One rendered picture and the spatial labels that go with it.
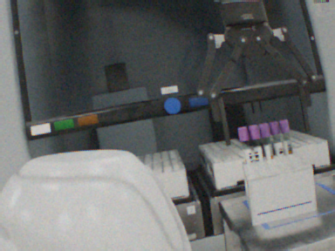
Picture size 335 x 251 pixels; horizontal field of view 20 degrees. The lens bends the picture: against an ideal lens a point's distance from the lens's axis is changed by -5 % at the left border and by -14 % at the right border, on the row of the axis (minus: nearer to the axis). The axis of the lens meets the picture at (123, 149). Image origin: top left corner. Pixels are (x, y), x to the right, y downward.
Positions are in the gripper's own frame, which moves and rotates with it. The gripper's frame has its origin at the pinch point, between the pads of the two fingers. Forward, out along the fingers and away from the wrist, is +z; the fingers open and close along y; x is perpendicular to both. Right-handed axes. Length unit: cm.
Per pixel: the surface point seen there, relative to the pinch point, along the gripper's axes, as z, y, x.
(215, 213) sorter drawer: 15.4, -11.0, 34.3
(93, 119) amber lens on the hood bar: -4.8, -30.2, 39.4
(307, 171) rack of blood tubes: 5.3, 4.0, -18.8
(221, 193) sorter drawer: 12.0, -9.4, 35.0
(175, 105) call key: -5.0, -15.2, 39.4
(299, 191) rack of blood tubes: 7.8, 2.5, -18.8
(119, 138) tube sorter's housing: 2, -33, 102
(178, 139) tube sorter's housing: 5, -19, 118
